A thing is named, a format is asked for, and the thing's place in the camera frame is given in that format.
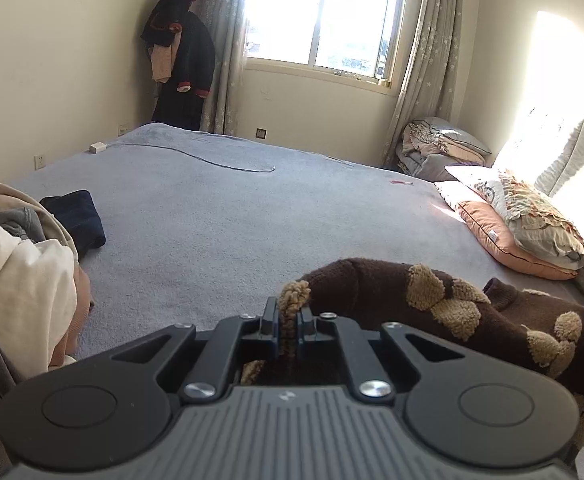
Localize white pillow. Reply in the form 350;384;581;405
434;165;504;212

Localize brown sweater with beige leaves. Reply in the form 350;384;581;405
239;257;584;453

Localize navy folded garment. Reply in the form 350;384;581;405
39;190;106;258

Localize tan garment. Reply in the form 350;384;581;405
0;182;95;367

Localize grey garment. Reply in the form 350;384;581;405
0;206;48;242

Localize pink hanging garment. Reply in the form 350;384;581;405
151;30;181;84

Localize grey ruffled pillow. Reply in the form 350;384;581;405
474;170;584;271

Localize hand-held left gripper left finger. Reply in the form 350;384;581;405
106;296;280;404

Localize cream white garment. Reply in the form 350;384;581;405
0;215;78;361

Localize folded bedding pile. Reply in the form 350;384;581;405
396;117;493;182

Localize dark hanging robe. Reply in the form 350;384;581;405
140;0;217;131

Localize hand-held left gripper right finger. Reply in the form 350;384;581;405
297;307;473;404

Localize window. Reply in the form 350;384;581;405
244;0;410;89

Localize grey quilted headboard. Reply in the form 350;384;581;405
534;115;584;313

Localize orange pillow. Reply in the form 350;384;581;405
457;200;580;281

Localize grey star-print curtain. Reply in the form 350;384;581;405
192;0;253;136
384;0;465;166

